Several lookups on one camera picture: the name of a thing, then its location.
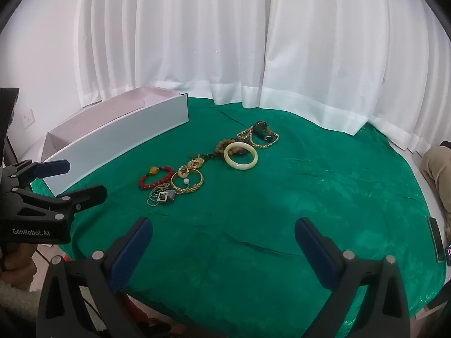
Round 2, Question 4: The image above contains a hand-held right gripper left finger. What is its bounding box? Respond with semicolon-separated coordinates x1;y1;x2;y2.
37;217;154;338

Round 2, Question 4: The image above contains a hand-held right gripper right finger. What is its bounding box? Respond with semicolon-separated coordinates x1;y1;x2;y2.
294;217;411;338

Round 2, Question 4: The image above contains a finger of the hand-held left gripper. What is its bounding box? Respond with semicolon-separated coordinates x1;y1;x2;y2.
3;159;71;187
14;184;108;221

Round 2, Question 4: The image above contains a silver chain necklace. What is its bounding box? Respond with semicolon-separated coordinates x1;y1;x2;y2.
146;187;177;206

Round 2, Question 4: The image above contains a red bead bracelet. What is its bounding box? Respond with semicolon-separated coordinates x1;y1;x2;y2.
137;165;174;191

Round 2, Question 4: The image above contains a long white box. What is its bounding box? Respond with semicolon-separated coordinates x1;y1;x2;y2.
41;86;189;198

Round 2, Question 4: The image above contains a gold bangle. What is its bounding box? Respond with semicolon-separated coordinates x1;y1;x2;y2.
171;169;204;194

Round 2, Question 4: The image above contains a white jade bangle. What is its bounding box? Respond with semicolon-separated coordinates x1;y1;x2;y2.
224;142;259;170

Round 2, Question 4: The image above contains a black bead bracelet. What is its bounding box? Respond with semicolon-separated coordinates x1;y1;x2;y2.
202;148;249;161

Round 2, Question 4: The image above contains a gold bead necklace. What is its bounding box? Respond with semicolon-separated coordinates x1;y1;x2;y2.
237;127;280;148

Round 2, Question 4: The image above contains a dark olive tube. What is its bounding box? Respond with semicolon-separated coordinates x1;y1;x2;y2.
252;121;275;143

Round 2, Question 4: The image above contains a brown wooden bead bracelet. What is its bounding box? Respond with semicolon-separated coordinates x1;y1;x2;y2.
216;138;247;155

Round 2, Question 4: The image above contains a person's left forearm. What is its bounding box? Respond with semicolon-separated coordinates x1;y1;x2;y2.
0;276;48;338

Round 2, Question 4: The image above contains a person's left hand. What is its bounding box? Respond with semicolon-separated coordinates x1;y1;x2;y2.
0;242;37;283

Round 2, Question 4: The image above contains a green tablecloth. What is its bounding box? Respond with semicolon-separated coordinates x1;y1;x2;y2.
30;97;448;338

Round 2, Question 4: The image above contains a black phone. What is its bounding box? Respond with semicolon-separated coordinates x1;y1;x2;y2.
427;216;445;262

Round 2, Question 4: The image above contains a white curtain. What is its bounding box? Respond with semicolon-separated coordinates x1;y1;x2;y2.
72;0;451;155

